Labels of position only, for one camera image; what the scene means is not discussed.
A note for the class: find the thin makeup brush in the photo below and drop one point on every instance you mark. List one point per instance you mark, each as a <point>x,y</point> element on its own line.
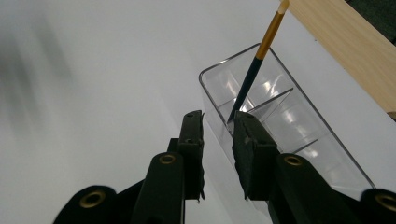
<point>249,81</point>

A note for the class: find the clear acrylic organizer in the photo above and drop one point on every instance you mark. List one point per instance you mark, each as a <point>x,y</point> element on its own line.
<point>295,124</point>

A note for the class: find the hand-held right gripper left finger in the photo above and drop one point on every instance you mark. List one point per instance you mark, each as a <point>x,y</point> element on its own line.
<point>193,155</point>

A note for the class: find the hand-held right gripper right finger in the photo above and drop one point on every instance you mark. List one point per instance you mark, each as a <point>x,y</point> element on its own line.
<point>253,155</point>

